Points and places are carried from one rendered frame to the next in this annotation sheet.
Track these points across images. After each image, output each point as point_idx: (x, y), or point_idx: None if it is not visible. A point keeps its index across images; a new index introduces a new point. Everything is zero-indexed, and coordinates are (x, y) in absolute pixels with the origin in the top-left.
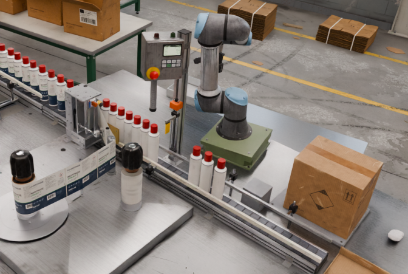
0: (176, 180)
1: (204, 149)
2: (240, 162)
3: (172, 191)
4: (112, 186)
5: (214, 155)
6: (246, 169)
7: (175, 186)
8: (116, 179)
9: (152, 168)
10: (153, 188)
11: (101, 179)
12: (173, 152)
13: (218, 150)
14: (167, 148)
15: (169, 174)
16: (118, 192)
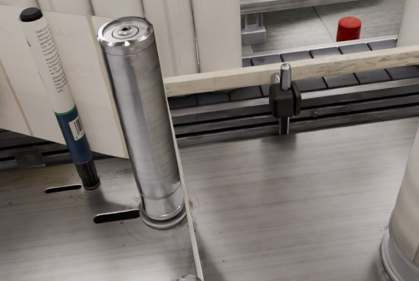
0: (383, 68)
1: None
2: None
3: (369, 118)
4: (255, 258)
5: None
6: None
7: (389, 92)
8: (224, 219)
9: (293, 83)
10: (369, 140)
11: (174, 272)
12: None
13: None
14: None
15: (343, 67)
16: (317, 261)
